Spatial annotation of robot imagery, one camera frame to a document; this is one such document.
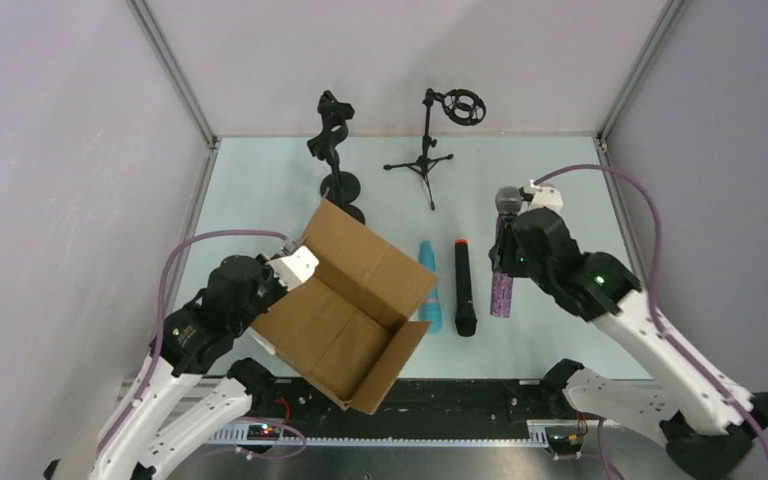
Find purple glitter microphone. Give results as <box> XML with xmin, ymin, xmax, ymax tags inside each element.
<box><xmin>488</xmin><ymin>186</ymin><xmax>523</xmax><ymax>318</ymax></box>

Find brown cardboard box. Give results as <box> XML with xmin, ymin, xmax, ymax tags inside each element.
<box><xmin>252</xmin><ymin>200</ymin><xmax>438</xmax><ymax>414</ymax></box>

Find black microphone orange end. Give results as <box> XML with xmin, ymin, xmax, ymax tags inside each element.
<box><xmin>454</xmin><ymin>238</ymin><xmax>477</xmax><ymax>337</ymax></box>

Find teal microphone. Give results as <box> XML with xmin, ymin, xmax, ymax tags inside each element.
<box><xmin>417</xmin><ymin>240</ymin><xmax>443</xmax><ymax>334</ymax></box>

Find black round-base mic stand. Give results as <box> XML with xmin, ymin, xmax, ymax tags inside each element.
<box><xmin>307</xmin><ymin>118</ymin><xmax>366</xmax><ymax>224</ymax></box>
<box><xmin>307</xmin><ymin>90</ymin><xmax>361</xmax><ymax>205</ymax></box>

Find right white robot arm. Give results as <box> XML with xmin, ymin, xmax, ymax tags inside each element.
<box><xmin>489</xmin><ymin>207</ymin><xmax>768</xmax><ymax>479</ymax></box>

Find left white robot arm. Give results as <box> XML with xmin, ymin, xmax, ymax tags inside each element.
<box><xmin>73</xmin><ymin>247</ymin><xmax>319</xmax><ymax>479</ymax></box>

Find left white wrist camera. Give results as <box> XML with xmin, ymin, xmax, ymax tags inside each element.
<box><xmin>267</xmin><ymin>246</ymin><xmax>319</xmax><ymax>291</ymax></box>

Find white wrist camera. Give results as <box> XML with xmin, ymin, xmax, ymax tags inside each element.
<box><xmin>267</xmin><ymin>246</ymin><xmax>319</xmax><ymax>291</ymax></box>
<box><xmin>519</xmin><ymin>180</ymin><xmax>563</xmax><ymax>214</ymax></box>

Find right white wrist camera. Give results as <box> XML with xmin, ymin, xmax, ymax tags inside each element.
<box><xmin>519</xmin><ymin>180</ymin><xmax>563</xmax><ymax>214</ymax></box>

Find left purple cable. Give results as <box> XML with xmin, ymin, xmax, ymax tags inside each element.
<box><xmin>95</xmin><ymin>229</ymin><xmax>293</xmax><ymax>458</ymax></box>

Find purple cable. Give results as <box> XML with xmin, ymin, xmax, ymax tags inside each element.
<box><xmin>95</xmin><ymin>229</ymin><xmax>293</xmax><ymax>458</ymax></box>
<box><xmin>532</xmin><ymin>163</ymin><xmax>768</xmax><ymax>480</ymax></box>

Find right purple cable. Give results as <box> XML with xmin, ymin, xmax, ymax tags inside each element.
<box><xmin>532</xmin><ymin>163</ymin><xmax>768</xmax><ymax>480</ymax></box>

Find black tripod shock-mount stand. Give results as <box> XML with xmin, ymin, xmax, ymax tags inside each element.
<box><xmin>383</xmin><ymin>88</ymin><xmax>487</xmax><ymax>211</ymax></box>

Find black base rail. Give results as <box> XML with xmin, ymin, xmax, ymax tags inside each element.
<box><xmin>191</xmin><ymin>376</ymin><xmax>617</xmax><ymax>445</ymax></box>

